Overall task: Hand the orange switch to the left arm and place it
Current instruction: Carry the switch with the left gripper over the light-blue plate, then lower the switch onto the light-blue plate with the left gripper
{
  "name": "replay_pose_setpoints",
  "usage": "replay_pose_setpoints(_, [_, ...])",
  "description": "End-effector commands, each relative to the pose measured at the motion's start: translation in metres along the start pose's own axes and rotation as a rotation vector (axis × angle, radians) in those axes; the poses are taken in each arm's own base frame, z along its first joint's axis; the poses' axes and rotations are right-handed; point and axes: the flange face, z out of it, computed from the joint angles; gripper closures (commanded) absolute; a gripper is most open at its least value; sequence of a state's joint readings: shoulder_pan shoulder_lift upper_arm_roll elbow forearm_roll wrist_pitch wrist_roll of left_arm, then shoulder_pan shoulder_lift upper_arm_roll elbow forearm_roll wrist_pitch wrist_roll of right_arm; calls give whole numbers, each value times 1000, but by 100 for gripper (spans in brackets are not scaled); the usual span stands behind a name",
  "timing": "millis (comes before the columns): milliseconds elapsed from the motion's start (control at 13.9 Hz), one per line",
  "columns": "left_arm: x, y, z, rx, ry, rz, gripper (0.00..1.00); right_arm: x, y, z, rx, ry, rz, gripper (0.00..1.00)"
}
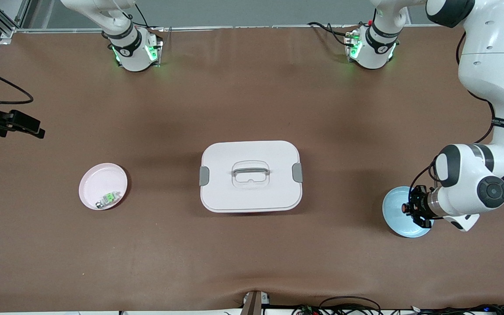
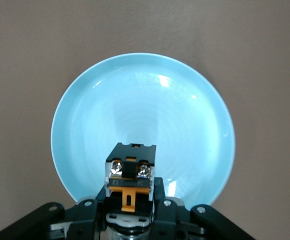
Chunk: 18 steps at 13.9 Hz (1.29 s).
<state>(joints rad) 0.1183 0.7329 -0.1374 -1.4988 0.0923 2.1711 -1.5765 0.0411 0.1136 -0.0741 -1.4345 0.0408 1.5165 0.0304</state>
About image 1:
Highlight camera mount post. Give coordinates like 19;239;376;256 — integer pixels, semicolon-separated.
240;290;271;315

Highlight light blue round plate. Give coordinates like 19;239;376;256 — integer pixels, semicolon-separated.
381;186;435;238

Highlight white lidded storage box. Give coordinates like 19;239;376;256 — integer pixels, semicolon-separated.
199;140;304;214

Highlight tangled cable bundle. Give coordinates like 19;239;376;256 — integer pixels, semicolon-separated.
381;303;504;315

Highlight pink round plate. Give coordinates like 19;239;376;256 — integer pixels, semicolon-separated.
78;163;129;211

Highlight black cable loop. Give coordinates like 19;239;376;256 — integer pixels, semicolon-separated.
318;296;382;315

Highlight black base cable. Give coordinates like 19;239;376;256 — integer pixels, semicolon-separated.
133;3;151;29

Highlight aluminium frame profile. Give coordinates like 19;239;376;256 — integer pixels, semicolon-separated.
0;0;32;46

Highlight green white push-button switch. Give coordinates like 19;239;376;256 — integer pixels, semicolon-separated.
95;191;121;209

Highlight brown table cover mat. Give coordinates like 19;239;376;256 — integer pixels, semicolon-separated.
0;25;504;312

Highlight black base cables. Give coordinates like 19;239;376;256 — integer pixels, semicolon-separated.
308;21;357;44

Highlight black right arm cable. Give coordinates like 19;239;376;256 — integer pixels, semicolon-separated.
0;60;34;105

